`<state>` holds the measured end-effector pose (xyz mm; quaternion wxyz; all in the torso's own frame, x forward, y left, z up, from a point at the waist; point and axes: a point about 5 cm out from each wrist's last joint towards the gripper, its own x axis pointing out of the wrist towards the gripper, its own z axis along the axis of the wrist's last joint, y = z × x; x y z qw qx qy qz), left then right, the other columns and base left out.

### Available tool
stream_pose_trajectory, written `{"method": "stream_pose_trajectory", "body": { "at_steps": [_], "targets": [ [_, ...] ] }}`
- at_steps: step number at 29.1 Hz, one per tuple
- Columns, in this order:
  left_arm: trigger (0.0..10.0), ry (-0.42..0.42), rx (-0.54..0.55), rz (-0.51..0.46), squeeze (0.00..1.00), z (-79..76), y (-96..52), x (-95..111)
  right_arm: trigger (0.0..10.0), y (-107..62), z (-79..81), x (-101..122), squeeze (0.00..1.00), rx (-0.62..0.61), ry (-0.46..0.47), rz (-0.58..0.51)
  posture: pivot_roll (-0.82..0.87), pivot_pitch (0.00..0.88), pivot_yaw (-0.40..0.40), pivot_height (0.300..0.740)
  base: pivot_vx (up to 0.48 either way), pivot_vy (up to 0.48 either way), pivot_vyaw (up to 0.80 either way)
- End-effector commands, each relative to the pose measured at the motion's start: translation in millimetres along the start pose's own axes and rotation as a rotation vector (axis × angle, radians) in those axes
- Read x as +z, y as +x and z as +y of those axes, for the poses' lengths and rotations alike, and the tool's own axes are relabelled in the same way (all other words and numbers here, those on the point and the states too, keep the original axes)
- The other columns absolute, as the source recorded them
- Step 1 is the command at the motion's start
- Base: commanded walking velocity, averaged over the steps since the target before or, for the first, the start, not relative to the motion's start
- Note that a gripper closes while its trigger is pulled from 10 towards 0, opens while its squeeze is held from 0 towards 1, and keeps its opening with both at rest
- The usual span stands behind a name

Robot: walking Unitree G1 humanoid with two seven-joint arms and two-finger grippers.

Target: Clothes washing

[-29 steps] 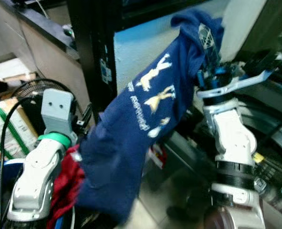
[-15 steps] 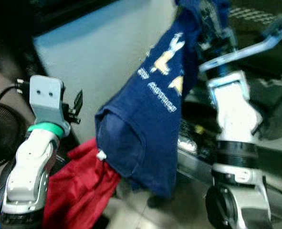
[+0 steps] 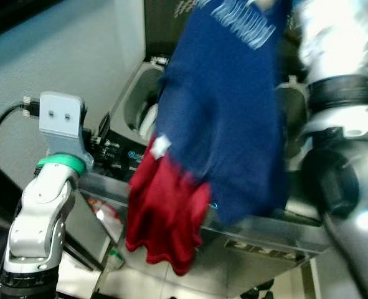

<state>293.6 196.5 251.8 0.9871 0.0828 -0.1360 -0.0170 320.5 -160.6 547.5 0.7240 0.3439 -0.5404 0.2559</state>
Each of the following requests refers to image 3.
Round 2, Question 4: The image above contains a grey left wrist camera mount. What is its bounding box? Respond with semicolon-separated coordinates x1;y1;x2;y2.
39;92;94;166

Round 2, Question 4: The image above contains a red garment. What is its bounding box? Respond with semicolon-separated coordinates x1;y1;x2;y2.
125;140;212;277

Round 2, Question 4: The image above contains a black robot foot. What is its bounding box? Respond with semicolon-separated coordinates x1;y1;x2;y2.
240;280;275;299

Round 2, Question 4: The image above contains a dark blue garment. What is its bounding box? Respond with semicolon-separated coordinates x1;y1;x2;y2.
151;0;293;226

